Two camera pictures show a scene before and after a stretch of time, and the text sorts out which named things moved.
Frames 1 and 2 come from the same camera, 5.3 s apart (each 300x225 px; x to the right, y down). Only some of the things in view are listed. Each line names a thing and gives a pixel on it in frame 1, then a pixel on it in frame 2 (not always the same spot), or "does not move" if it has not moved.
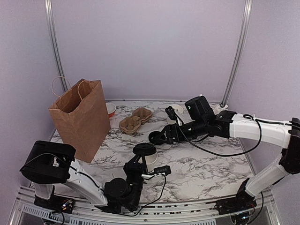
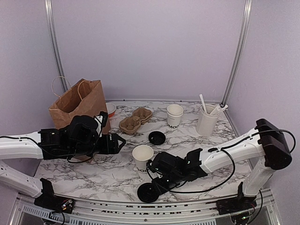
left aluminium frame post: x=50 y=18 does not move
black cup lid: x=144 y=149 to x=147 y=192
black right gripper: x=169 y=129 to x=160 y=189
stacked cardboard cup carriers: x=131 y=124 does not move
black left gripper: x=133 y=167 to x=106 y=149
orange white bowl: x=111 y=108 does not move
